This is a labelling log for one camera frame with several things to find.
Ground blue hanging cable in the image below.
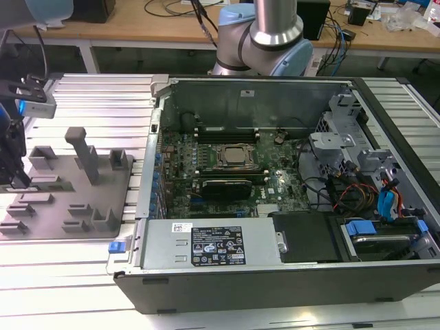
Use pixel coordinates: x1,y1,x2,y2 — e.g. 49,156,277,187
330,23,349,77

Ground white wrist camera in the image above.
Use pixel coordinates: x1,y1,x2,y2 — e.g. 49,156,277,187
15,74,58,120

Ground black graphics card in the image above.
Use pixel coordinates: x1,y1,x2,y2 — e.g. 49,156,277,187
201,178,253,201

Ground hard disk in blue carrier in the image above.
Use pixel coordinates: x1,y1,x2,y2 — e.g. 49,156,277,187
340,219,427,262

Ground large black box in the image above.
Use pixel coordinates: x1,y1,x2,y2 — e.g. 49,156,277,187
71,0,116,24

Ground grey power supply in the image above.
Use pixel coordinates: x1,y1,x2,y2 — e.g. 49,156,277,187
139,218,288,269

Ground small black box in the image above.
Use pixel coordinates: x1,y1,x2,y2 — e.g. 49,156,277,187
346,3,371,26

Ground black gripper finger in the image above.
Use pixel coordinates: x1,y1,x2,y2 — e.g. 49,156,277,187
12,166,32,190

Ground open black PC case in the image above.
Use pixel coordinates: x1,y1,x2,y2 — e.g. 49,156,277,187
106,74,440,316

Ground grey metal drive cage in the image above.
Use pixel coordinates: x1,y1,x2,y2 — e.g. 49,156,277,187
307,92,403,179

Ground green motherboard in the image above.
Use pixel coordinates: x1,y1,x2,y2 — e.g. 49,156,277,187
154,125,312,219

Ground metal socket cover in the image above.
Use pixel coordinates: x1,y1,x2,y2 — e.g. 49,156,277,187
214,143,259,170

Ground grey parts rack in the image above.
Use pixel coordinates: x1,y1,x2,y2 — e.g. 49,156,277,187
0,126,135,241

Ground black plastic cover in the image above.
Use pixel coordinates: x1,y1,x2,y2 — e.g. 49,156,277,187
267,211,340,264

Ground silver chipset heatsink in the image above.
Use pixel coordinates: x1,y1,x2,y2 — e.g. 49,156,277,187
256,204,280,218

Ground red yellow wire bundle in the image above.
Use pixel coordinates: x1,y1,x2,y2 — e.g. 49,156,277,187
331,184,379,214

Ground blue wire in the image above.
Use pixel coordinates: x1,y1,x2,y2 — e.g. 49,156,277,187
376,171,405,224

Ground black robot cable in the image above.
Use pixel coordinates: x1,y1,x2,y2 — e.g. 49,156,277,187
190,0,221,50

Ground tall black box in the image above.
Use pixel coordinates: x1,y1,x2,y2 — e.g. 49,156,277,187
296,0,331,41

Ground silver CPU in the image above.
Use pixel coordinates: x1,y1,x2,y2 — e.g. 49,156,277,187
223,146,250,164

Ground clear plastic bags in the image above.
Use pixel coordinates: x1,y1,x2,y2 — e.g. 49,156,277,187
384,5,424,32

